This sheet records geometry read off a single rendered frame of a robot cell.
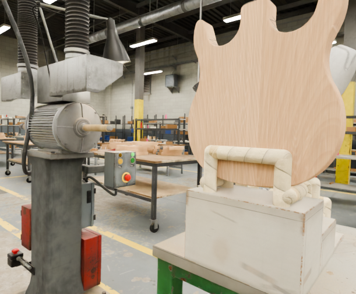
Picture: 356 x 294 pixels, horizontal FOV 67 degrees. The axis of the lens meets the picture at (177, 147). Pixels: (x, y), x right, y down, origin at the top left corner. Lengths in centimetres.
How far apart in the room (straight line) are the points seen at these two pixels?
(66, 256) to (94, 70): 103
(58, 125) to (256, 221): 103
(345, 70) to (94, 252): 152
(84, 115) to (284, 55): 104
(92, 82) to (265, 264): 86
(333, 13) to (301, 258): 44
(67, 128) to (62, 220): 52
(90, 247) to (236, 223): 124
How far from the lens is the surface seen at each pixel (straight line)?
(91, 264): 178
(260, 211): 57
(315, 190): 79
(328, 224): 79
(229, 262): 64
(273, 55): 61
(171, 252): 74
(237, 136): 62
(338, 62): 102
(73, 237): 168
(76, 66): 118
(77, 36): 131
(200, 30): 73
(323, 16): 61
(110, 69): 117
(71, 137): 138
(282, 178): 55
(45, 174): 153
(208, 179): 63
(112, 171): 153
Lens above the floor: 124
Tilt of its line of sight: 3 degrees down
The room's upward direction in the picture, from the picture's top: 2 degrees clockwise
